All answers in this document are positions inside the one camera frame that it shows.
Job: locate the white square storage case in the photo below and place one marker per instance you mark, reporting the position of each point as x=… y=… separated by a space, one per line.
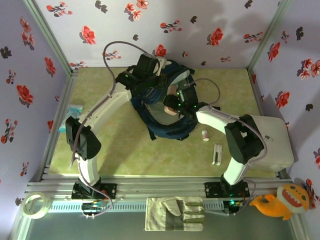
x=280 y=145

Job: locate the aluminium frame rail long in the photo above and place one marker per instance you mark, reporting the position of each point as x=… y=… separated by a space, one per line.
x=160 y=186

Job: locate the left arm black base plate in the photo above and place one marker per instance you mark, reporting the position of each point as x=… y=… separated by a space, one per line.
x=110 y=190

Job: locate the clear tape roll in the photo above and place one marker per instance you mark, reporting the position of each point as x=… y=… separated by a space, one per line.
x=23 y=206

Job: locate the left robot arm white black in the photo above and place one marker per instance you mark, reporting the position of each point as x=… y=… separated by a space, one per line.
x=110 y=105

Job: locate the aluminium corner post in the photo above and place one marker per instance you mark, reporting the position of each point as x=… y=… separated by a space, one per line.
x=47 y=35
x=270 y=32

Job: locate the orange plush toy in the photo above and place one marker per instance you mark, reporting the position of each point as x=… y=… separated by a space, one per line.
x=290 y=197

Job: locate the white stapler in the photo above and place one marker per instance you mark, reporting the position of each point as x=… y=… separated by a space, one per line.
x=217 y=155

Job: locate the grey work glove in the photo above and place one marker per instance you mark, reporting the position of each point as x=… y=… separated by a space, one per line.
x=160 y=212

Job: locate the small white bottle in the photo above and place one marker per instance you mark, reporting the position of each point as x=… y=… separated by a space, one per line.
x=205 y=136

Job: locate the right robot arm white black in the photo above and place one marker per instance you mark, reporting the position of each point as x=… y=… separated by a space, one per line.
x=212 y=117

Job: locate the navy blue backpack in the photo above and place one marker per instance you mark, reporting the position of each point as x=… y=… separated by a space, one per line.
x=162 y=130

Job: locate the blue tissue pack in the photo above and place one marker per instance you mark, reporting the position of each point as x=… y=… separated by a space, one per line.
x=71 y=117

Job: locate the small circuit board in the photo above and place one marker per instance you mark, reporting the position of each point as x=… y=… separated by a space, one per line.
x=93 y=206
x=232 y=203

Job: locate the aluminium side rail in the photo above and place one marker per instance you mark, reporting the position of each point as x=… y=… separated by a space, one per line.
x=255 y=87
x=65 y=92

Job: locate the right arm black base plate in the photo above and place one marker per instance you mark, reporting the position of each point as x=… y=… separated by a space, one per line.
x=212 y=190

